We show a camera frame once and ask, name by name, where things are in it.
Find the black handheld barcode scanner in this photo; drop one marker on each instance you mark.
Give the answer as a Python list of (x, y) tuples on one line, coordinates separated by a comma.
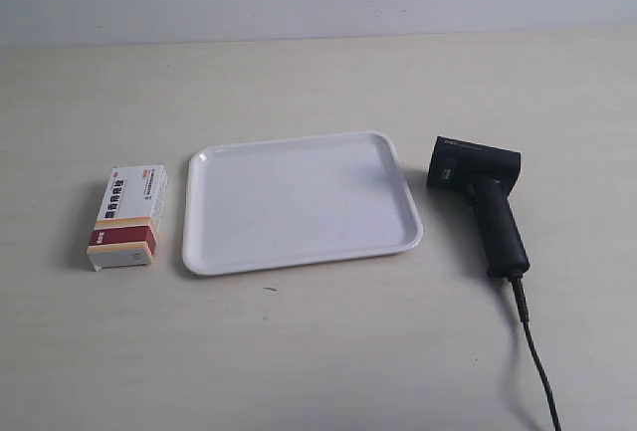
[(484, 176)]

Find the white red medicine box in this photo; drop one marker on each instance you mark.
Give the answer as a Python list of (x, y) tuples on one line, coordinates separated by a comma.
[(126, 229)]

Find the white plastic tray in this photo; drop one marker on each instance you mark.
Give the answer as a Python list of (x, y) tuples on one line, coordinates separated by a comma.
[(299, 201)]

